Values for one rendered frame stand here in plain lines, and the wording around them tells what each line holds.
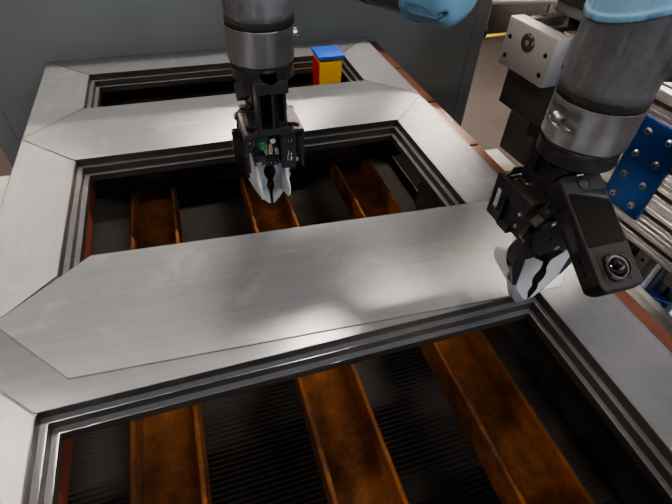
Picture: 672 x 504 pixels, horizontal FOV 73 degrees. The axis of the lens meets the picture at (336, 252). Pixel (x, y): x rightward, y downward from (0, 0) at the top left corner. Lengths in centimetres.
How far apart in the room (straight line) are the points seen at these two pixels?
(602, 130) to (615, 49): 6
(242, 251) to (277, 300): 10
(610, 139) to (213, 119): 67
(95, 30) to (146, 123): 38
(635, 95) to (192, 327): 47
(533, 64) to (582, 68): 57
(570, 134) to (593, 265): 12
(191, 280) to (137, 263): 8
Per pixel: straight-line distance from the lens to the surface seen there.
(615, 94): 43
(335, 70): 108
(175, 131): 88
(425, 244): 63
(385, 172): 129
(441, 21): 49
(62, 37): 126
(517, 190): 51
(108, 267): 63
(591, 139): 45
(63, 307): 61
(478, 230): 67
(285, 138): 56
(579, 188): 48
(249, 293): 56
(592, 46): 43
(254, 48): 53
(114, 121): 94
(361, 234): 63
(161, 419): 68
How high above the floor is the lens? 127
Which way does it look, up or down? 44 degrees down
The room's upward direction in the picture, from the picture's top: 3 degrees clockwise
